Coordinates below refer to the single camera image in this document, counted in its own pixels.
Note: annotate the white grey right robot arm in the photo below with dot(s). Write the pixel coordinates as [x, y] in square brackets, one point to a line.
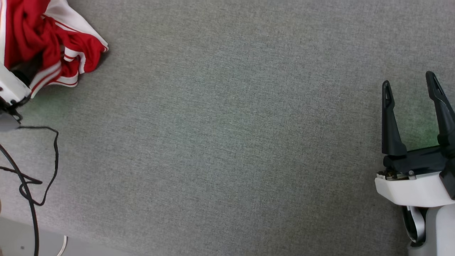
[440, 231]

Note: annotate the red and white garment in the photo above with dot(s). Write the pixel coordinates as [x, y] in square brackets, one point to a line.
[32, 32]

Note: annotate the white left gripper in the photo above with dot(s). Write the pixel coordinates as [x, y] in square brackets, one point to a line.
[12, 89]

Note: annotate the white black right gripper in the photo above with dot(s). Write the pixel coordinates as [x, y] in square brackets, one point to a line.
[416, 188]

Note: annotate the grey fabric sofa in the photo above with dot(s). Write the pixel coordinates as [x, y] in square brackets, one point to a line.
[227, 124]

